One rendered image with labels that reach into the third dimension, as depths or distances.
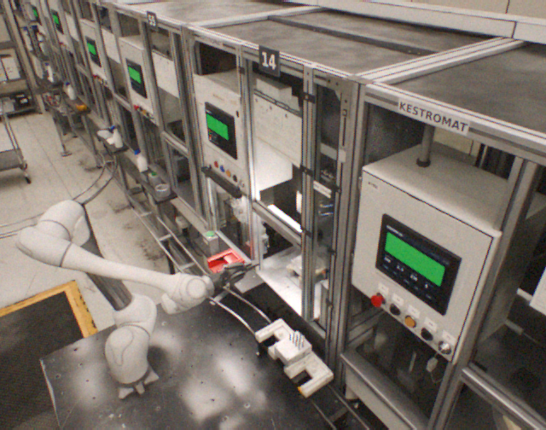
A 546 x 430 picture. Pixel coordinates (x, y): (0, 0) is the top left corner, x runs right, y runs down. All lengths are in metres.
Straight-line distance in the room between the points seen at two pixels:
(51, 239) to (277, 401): 1.14
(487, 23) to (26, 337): 3.34
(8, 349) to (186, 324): 1.61
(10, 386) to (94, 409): 1.28
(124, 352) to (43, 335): 1.63
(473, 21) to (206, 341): 1.83
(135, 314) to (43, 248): 0.56
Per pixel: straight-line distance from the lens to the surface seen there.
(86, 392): 2.22
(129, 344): 1.97
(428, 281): 1.22
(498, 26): 1.88
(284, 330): 1.99
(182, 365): 2.17
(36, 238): 1.75
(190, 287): 1.54
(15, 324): 3.74
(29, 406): 3.19
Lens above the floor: 2.38
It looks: 34 degrees down
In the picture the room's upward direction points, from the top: 2 degrees counter-clockwise
